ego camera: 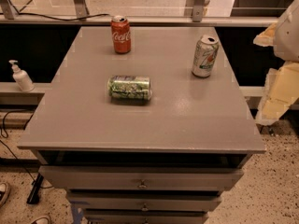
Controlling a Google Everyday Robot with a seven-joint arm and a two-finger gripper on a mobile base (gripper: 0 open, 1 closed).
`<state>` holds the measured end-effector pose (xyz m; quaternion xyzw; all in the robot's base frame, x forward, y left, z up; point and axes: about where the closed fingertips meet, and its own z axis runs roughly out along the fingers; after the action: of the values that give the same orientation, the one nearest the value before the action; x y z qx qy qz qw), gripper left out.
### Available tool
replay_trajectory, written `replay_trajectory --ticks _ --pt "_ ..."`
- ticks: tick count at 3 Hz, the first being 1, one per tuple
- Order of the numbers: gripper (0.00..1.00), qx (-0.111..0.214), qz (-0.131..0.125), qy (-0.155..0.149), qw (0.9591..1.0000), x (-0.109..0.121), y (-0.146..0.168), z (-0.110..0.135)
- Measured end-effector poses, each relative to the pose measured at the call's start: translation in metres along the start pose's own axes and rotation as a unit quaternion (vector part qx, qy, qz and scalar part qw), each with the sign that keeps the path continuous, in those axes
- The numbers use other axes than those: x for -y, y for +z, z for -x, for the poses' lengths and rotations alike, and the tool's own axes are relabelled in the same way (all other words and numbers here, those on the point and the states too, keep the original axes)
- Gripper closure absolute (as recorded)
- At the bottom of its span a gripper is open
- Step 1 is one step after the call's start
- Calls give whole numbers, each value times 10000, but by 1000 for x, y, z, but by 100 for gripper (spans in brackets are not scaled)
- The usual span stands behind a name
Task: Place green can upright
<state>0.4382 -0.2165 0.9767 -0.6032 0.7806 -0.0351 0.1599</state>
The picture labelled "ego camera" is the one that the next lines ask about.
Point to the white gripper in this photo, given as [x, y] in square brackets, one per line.
[288, 36]

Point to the green soda can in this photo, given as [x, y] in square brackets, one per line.
[129, 87]

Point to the white 7up can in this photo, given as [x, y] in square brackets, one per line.
[205, 54]

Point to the red Coca-Cola can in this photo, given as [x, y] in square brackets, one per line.
[121, 34]

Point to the grey drawer cabinet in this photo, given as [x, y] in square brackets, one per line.
[189, 122]

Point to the middle grey drawer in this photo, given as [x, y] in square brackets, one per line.
[144, 202]

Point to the grey drawer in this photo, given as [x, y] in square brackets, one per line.
[140, 178]
[150, 217]
[144, 202]

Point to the top grey drawer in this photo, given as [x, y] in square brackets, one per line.
[140, 178]

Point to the bottom grey drawer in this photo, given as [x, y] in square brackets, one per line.
[150, 217]

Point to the white pump soap bottle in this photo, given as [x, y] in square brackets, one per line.
[21, 77]

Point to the black power strip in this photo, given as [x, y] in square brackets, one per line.
[33, 197]

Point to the right white shoe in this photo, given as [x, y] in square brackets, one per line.
[42, 220]

